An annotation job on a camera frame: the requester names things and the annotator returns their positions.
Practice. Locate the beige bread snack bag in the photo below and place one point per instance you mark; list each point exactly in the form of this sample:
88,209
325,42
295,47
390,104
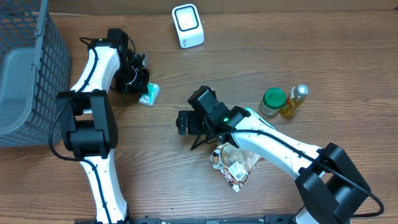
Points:
235,164

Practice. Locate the teal wipes packet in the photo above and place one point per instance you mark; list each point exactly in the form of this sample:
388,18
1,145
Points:
259,116

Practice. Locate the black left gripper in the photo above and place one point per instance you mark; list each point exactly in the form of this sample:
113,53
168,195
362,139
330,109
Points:
137,82

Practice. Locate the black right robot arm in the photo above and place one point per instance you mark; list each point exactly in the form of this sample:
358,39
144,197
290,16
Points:
331,187

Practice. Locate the green lid jar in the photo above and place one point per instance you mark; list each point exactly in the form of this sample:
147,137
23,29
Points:
272,101

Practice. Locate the small teal tissue pack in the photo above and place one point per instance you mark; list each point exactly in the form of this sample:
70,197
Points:
149,98

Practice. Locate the dark grey plastic basket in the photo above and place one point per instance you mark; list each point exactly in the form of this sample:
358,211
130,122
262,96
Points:
35,66

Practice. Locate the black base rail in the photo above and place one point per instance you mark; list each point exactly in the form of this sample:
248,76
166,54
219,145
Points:
266,219

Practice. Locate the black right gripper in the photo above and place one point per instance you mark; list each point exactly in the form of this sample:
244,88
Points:
196,118

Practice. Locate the white barcode scanner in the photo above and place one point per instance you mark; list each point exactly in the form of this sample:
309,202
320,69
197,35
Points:
188,26

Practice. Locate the yellow oil bottle silver cap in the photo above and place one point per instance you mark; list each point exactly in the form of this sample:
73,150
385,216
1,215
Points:
297,96

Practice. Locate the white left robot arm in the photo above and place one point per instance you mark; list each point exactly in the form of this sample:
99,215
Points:
87,123

